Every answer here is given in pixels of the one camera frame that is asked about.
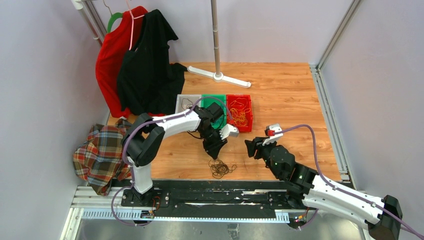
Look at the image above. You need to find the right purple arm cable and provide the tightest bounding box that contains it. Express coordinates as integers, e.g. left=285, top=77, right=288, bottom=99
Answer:
left=268, top=124, right=417, bottom=240

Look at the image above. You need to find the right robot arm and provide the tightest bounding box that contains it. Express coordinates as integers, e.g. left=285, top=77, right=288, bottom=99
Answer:
left=244, top=137, right=403, bottom=240

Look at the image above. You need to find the yellow cable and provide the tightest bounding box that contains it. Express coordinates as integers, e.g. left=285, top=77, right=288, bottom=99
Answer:
left=228, top=96, right=253, bottom=128

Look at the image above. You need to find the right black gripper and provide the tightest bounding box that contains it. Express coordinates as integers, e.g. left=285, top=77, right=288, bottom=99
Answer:
left=245, top=136, right=282, bottom=179

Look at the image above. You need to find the red plastic bin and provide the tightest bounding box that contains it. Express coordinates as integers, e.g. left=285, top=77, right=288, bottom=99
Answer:
left=226, top=94, right=253, bottom=133

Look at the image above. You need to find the black shirt on hanger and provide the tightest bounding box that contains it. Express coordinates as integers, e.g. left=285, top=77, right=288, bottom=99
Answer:
left=117, top=9, right=187, bottom=115

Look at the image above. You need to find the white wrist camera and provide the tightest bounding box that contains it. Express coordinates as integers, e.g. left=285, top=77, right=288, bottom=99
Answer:
left=219, top=124, right=240, bottom=140
left=262, top=123, right=284, bottom=146

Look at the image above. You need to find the red shirt on hanger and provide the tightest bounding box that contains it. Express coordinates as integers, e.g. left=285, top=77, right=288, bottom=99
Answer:
left=95, top=10, right=143, bottom=118

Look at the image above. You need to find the white clothes rack pole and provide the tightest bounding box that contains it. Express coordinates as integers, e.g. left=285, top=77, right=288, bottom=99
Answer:
left=71, top=0, right=107, bottom=47

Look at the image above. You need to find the green plastic bin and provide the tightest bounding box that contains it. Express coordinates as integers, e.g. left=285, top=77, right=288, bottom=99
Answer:
left=201, top=94, right=227, bottom=129

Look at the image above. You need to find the aluminium corner frame post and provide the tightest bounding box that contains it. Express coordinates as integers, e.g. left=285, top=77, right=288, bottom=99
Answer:
left=315, top=0, right=362, bottom=72

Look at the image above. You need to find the plaid flannel shirt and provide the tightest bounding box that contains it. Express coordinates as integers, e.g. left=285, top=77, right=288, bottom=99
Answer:
left=72, top=118, right=134, bottom=196

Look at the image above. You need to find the green clothes hanger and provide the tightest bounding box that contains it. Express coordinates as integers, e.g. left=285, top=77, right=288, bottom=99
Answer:
left=106, top=12, right=123, bottom=34

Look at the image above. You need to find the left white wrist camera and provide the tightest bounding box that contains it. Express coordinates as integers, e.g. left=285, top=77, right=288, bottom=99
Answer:
left=219, top=124, right=240, bottom=140

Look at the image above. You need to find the brown cable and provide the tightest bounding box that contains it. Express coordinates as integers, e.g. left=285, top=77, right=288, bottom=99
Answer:
left=180, top=96, right=200, bottom=112

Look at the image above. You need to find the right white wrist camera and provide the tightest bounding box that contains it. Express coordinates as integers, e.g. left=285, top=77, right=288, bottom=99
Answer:
left=262, top=123, right=284, bottom=146

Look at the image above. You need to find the white stand with pole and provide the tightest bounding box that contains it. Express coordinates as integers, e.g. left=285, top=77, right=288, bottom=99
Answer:
left=187, top=0, right=252, bottom=89

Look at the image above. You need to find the coloured cable bundle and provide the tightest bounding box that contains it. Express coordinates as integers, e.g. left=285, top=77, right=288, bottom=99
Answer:
left=207, top=158, right=238, bottom=180

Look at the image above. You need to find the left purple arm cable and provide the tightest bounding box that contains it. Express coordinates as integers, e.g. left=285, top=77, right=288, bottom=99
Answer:
left=110, top=96, right=234, bottom=227

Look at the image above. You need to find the pink clothes hanger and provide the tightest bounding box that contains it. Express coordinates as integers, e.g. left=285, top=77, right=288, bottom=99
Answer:
left=125, top=0, right=144, bottom=51

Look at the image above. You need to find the white plastic bin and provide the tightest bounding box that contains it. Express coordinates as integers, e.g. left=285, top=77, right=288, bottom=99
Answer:
left=175, top=94, right=202, bottom=114

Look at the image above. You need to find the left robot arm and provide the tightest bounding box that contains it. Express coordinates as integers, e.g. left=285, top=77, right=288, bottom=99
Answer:
left=122, top=103, right=239, bottom=207

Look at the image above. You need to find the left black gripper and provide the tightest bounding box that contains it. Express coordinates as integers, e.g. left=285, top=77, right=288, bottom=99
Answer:
left=198, top=126, right=228, bottom=160

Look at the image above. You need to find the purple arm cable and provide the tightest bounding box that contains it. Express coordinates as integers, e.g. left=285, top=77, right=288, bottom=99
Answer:
left=110, top=96, right=234, bottom=227
left=268, top=124, right=417, bottom=240

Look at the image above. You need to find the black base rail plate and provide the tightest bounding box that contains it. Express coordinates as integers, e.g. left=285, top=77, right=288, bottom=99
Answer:
left=118, top=179, right=307, bottom=220

